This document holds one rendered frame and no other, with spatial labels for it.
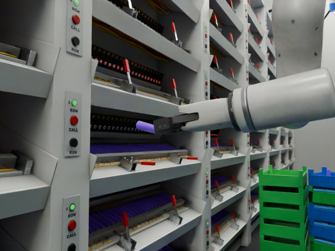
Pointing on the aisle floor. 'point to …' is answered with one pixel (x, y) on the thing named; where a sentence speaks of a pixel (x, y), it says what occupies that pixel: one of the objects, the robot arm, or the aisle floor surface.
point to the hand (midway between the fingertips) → (166, 126)
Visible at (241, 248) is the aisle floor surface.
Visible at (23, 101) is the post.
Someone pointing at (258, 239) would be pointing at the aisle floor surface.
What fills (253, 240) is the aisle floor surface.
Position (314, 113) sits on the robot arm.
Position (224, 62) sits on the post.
